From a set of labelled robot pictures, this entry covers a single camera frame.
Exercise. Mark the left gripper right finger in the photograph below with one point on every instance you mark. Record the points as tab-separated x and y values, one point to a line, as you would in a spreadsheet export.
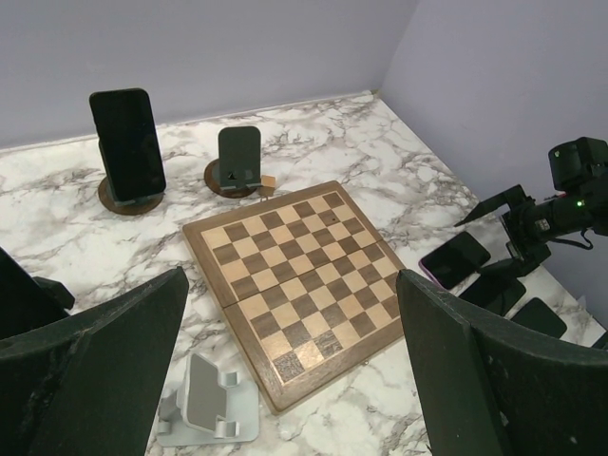
489	386

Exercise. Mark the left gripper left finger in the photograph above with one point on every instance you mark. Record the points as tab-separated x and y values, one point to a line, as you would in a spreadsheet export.
90	383

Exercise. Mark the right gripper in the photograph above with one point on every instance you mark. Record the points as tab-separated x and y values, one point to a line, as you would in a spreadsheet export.
525	222

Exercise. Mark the black phone teal case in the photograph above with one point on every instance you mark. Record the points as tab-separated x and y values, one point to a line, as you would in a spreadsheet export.
494	293

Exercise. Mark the black phone pink case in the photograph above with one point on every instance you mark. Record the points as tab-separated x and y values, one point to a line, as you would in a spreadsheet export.
455	260

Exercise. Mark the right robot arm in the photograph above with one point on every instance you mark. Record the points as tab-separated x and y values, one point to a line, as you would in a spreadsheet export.
579	173

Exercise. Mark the silver metal phone stand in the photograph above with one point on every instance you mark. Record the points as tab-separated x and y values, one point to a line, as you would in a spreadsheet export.
210	406

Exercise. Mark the round wooden stand left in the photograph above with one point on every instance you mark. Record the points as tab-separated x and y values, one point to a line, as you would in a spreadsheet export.
134	181

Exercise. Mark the round wooden stand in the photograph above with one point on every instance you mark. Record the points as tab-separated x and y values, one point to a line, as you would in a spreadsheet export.
134	181
236	173

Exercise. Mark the round wooden stand right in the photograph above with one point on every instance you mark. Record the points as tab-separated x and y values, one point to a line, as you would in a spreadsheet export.
236	173

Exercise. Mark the wooden chessboard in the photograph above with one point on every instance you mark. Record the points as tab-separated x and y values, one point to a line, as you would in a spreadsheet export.
305	283

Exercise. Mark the small wooden cube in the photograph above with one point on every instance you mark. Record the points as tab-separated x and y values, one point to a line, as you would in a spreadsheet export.
268	184

